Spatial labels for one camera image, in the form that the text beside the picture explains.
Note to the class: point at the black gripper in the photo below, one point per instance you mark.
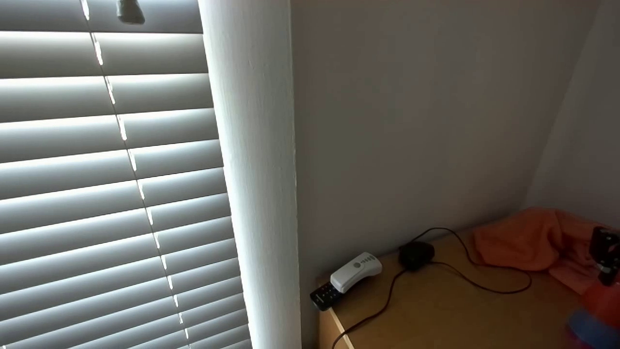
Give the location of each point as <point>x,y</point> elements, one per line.
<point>606,251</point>

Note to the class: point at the black remote control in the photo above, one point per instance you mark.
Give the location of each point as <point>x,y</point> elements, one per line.
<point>325,297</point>

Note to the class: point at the blue plastic cup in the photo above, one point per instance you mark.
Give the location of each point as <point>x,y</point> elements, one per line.
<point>588,332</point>

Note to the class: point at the orange plastic cup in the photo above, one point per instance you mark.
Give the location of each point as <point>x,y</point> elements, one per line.
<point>604,303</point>

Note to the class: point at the white handheld device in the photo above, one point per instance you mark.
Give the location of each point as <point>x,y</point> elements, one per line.
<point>356,270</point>

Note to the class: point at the white window blinds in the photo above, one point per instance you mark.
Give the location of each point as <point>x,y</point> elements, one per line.
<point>115,223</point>

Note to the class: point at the orange cloth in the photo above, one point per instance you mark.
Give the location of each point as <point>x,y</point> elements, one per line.
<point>542,241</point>

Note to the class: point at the black round puck device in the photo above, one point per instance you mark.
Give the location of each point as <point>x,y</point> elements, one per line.
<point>416,254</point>

